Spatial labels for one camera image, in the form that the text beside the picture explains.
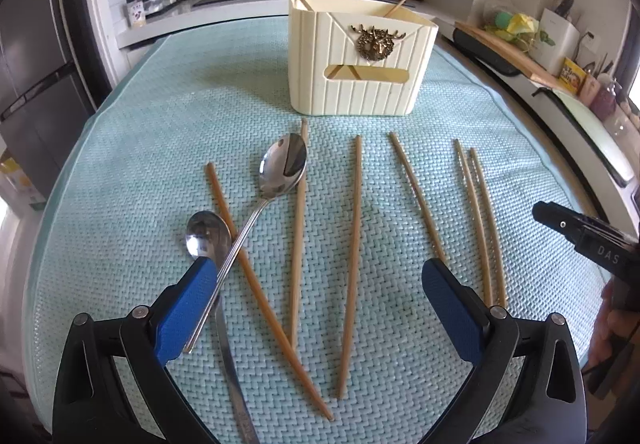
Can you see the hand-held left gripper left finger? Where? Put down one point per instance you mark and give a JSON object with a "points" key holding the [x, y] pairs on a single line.
{"points": [[187, 309]]}

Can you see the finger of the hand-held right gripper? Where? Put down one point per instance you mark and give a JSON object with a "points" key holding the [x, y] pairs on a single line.
{"points": [[552, 218]]}

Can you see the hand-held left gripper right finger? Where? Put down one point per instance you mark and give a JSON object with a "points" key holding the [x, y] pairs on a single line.
{"points": [[452, 309]]}

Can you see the pale curved wooden chopstick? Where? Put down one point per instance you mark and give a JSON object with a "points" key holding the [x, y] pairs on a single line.
{"points": [[491, 234], [472, 214]]}

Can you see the dark brown wooden chopstick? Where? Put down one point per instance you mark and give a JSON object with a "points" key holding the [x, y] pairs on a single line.
{"points": [[260, 296]]}

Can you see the small steel spoon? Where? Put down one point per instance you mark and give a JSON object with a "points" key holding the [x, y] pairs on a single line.
{"points": [[207, 231]]}

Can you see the large steel spoon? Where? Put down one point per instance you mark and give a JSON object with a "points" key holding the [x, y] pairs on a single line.
{"points": [[280, 164]]}

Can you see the cream ribbed utensil holder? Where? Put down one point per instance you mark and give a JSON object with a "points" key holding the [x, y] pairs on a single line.
{"points": [[350, 74]]}

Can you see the person's right hand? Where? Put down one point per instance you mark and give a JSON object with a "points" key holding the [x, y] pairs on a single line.
{"points": [[604, 329]]}

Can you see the pink soap bottle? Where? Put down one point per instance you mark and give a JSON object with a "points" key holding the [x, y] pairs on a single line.
{"points": [[604, 100]]}

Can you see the yellow snack packet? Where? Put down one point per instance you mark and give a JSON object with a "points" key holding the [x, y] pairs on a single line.
{"points": [[572, 75]]}

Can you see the teal woven table mat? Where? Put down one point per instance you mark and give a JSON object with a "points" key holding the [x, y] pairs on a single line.
{"points": [[150, 149]]}

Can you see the wooden cutting board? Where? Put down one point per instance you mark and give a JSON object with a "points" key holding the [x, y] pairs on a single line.
{"points": [[510, 53]]}

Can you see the white kitchen tool container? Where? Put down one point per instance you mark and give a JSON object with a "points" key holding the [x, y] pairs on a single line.
{"points": [[557, 37]]}

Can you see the yellow green plastic bag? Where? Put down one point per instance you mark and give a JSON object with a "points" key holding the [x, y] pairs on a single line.
{"points": [[515, 24]]}

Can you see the yellow white carton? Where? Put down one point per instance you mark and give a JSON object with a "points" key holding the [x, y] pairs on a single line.
{"points": [[20, 179]]}

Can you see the dark grey refrigerator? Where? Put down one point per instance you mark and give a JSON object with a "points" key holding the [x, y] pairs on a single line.
{"points": [[35, 64]]}

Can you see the rack of clear jars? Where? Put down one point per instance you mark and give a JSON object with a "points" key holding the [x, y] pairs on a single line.
{"points": [[160, 2]]}

